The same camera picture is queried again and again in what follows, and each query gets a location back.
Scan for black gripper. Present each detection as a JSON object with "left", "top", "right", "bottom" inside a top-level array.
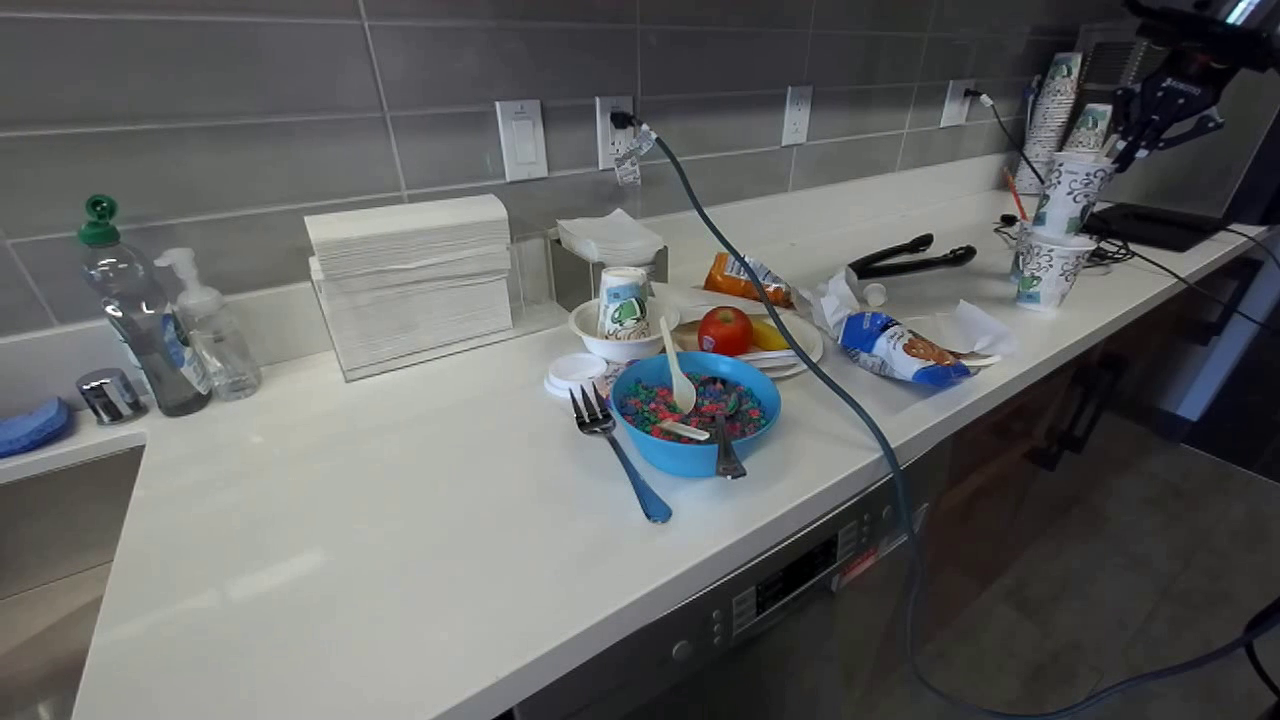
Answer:
[{"left": 1101, "top": 0, "right": 1280, "bottom": 177}]

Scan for small yogurt cup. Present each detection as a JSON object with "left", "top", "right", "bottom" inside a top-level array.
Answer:
[{"left": 596, "top": 265, "right": 653, "bottom": 335}]

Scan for black laptop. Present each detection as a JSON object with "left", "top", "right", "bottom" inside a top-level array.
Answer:
[{"left": 1076, "top": 197, "right": 1236, "bottom": 256}]

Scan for white crumpled napkin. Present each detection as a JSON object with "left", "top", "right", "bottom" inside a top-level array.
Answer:
[{"left": 914, "top": 295, "right": 1023, "bottom": 366}]

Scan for black tongs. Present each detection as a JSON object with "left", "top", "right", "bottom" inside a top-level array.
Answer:
[{"left": 847, "top": 231, "right": 981, "bottom": 283}]

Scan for blue snack bag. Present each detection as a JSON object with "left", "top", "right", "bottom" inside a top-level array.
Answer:
[{"left": 813, "top": 267, "right": 1003, "bottom": 394}]

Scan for yellow fruit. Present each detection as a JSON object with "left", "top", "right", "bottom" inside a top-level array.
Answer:
[{"left": 746, "top": 314, "right": 796, "bottom": 356}]

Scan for orange snack bag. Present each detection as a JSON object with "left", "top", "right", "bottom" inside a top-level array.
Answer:
[{"left": 700, "top": 246, "right": 800, "bottom": 313}]

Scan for white plastic spoon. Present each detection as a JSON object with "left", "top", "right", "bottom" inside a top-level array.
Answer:
[{"left": 654, "top": 313, "right": 705, "bottom": 416}]

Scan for blue bowl of cereal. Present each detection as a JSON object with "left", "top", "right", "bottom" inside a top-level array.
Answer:
[{"left": 607, "top": 349, "right": 789, "bottom": 481}]

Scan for metal napkin holder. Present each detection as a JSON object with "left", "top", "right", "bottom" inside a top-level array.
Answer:
[{"left": 546, "top": 202, "right": 673, "bottom": 313}]

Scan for small white bowl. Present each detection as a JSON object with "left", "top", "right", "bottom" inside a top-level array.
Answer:
[{"left": 562, "top": 295, "right": 673, "bottom": 366}]

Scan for steel dishwasher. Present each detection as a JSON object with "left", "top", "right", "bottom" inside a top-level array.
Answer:
[{"left": 505, "top": 450, "right": 964, "bottom": 720}]

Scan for white round lid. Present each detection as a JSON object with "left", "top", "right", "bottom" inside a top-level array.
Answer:
[{"left": 539, "top": 349, "right": 615, "bottom": 398}]

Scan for white paper towel stack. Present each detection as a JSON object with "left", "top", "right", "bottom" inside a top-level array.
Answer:
[{"left": 298, "top": 190, "right": 520, "bottom": 385}]

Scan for clear soap dispenser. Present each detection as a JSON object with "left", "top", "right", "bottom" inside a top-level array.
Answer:
[{"left": 157, "top": 243, "right": 262, "bottom": 398}]

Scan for green capped clear bottle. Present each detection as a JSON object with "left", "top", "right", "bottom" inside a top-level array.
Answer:
[{"left": 73, "top": 190, "right": 216, "bottom": 416}]

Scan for small metal object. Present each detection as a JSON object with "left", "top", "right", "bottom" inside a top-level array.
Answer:
[{"left": 73, "top": 362, "right": 152, "bottom": 428}]

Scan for thin black power cable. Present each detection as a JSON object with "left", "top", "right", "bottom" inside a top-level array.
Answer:
[{"left": 966, "top": 83, "right": 1053, "bottom": 184}]

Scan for white wall outlet plate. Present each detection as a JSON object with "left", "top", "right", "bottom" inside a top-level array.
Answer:
[
  {"left": 934, "top": 74, "right": 982, "bottom": 133},
  {"left": 780, "top": 83, "right": 817, "bottom": 146},
  {"left": 591, "top": 90, "right": 641, "bottom": 170}
]

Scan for black cabinet handle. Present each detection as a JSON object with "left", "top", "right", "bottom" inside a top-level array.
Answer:
[{"left": 1030, "top": 350, "right": 1113, "bottom": 471}]

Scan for grey power cable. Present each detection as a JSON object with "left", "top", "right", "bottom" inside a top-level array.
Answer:
[{"left": 637, "top": 125, "right": 1280, "bottom": 720}]

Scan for white wall plug adapter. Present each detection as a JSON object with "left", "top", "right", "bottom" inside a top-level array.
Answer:
[{"left": 607, "top": 106, "right": 664, "bottom": 190}]

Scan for blue handled fork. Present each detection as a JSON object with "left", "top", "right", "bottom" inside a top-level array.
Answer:
[{"left": 566, "top": 379, "right": 677, "bottom": 529}]

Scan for white wall switch plate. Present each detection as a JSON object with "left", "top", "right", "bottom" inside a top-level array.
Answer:
[{"left": 492, "top": 94, "right": 550, "bottom": 184}]

